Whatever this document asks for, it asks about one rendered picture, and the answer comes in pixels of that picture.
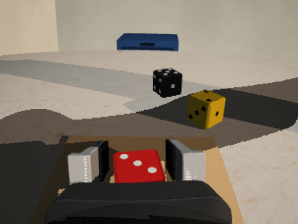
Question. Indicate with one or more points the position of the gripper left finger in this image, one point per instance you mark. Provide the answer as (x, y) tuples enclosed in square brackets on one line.
[(91, 165)]

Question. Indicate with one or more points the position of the tan square mat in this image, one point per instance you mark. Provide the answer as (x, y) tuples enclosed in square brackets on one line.
[(216, 175)]

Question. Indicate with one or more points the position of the red die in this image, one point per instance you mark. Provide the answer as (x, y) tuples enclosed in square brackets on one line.
[(138, 166)]

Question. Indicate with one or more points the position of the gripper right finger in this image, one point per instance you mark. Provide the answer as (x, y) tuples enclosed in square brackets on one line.
[(184, 164)]

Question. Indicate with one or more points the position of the yellow die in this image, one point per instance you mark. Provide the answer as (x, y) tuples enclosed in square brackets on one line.
[(205, 108)]

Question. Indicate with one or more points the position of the black die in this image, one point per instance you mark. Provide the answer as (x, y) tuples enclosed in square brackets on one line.
[(167, 82)]

